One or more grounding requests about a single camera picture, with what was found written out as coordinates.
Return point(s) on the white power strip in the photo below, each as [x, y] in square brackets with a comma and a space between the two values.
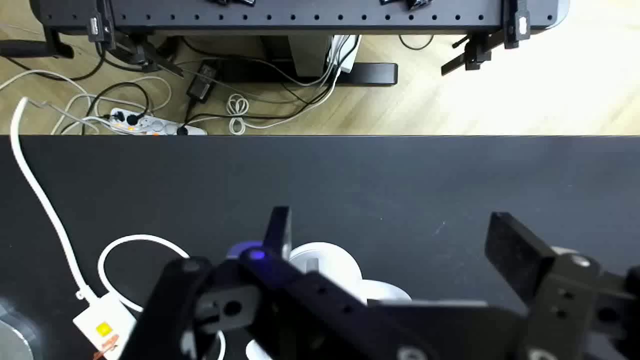
[156, 125]

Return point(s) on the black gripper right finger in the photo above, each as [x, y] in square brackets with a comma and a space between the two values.
[520, 257]

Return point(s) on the grey metal disc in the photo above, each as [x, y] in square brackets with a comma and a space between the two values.
[14, 332]

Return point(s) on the black metal frame rail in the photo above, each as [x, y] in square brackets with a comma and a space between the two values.
[301, 15]

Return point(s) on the black table foot bar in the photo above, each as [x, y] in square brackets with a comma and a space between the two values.
[372, 73]

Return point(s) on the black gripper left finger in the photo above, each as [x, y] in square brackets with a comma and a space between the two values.
[200, 287]

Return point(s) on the white plug with yellow label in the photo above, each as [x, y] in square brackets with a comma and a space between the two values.
[103, 325]

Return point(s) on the black power adapter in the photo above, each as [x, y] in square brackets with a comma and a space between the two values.
[202, 81]

